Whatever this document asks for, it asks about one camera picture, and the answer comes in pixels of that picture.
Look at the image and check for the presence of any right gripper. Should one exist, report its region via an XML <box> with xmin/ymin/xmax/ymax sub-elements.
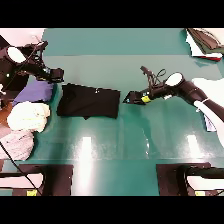
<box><xmin>122</xmin><ymin>90</ymin><xmax>152</xmax><ymax>106</ymax></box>

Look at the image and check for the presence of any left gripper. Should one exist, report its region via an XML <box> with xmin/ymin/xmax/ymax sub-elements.
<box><xmin>49</xmin><ymin>67</ymin><xmax>65</xmax><ymax>84</ymax></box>

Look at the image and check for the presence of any cream garment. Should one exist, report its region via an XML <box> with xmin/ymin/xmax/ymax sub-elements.
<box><xmin>6</xmin><ymin>101</ymin><xmax>52</xmax><ymax>134</ymax></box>

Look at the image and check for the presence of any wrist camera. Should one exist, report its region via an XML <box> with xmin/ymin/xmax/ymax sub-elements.
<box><xmin>139</xmin><ymin>65</ymin><xmax>158</xmax><ymax>89</ymax></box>
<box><xmin>31</xmin><ymin>40</ymin><xmax>50</xmax><ymax>63</ymax></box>

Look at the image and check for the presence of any black T-shirt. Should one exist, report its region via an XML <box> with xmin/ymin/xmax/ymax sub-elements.
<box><xmin>56</xmin><ymin>82</ymin><xmax>122</xmax><ymax>120</ymax></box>

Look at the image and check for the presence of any white garment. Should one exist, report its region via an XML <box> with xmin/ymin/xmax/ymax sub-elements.
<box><xmin>192</xmin><ymin>76</ymin><xmax>224</xmax><ymax>148</ymax></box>
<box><xmin>184</xmin><ymin>30</ymin><xmax>208</xmax><ymax>58</ymax></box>

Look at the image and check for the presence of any black cable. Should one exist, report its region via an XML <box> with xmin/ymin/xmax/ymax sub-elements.
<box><xmin>154</xmin><ymin>68</ymin><xmax>167</xmax><ymax>82</ymax></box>
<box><xmin>0</xmin><ymin>141</ymin><xmax>36</xmax><ymax>197</ymax></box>

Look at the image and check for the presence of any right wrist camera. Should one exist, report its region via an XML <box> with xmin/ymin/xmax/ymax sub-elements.
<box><xmin>139</xmin><ymin>65</ymin><xmax>158</xmax><ymax>89</ymax></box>

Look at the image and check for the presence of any purple garment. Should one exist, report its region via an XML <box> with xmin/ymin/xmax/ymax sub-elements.
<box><xmin>12</xmin><ymin>79</ymin><xmax>55</xmax><ymax>107</ymax></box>

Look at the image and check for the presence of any pale pink garment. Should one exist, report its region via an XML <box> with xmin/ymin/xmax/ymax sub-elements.
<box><xmin>0</xmin><ymin>129</ymin><xmax>35</xmax><ymax>162</ymax></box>

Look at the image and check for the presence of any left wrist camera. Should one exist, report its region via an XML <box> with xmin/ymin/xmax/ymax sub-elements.
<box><xmin>31</xmin><ymin>40</ymin><xmax>50</xmax><ymax>63</ymax></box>

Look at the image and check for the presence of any dark green garment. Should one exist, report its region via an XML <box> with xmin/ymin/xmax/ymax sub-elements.
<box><xmin>186</xmin><ymin>28</ymin><xmax>224</xmax><ymax>54</ymax></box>

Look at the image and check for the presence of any red garment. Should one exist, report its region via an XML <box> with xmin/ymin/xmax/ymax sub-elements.
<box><xmin>199</xmin><ymin>54</ymin><xmax>223</xmax><ymax>63</ymax></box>

